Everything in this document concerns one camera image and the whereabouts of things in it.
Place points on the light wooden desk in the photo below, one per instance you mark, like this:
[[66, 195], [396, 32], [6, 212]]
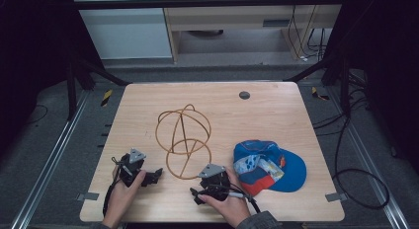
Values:
[[230, 21]]

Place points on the silver floor rail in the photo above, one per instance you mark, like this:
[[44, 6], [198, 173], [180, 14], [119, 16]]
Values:
[[369, 156], [49, 163]]

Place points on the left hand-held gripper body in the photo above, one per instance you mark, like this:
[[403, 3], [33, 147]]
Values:
[[131, 168]]

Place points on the person's left hand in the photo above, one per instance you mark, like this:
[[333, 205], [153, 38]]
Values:
[[121, 199]]

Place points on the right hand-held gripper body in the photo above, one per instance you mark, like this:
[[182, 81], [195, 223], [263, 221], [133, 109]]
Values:
[[215, 183]]

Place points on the grey table edge bracket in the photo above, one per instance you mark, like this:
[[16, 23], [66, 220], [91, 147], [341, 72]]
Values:
[[87, 196], [336, 197]]

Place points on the person's right hand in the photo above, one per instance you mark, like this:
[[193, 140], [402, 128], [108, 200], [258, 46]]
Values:
[[230, 207]]

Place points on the yellow black striped tape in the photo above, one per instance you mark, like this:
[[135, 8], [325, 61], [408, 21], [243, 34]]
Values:
[[106, 97], [318, 94]]

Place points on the grey round table grommet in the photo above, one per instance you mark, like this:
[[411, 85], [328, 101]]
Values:
[[244, 95]]

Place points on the black metal frame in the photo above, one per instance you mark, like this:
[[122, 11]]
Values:
[[197, 4]]

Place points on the white cabinet panel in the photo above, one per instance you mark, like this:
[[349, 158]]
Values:
[[125, 31]]

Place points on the blue patterned cap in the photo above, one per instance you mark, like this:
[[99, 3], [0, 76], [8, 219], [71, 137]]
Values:
[[268, 166]]

